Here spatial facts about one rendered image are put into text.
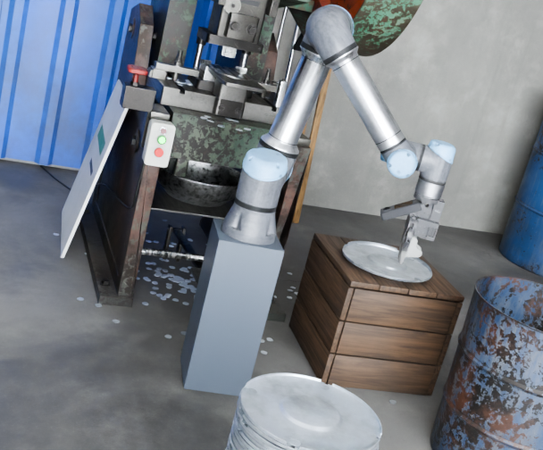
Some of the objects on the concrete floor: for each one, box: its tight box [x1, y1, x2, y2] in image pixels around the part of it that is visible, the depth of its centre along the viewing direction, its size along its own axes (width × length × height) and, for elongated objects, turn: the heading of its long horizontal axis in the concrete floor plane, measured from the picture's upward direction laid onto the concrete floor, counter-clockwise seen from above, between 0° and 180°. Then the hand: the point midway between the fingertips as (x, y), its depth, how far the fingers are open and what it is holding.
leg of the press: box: [79, 3, 170, 307], centre depth 302 cm, size 92×12×90 cm, turn 160°
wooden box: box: [289, 233, 464, 396], centre depth 276 cm, size 40×38×35 cm
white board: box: [61, 79, 129, 258], centre depth 317 cm, size 14×50×59 cm, turn 156°
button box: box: [40, 119, 176, 209], centre depth 325 cm, size 145×25×62 cm, turn 160°
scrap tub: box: [430, 276, 543, 450], centre depth 232 cm, size 42×42×48 cm
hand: (398, 259), depth 241 cm, fingers closed
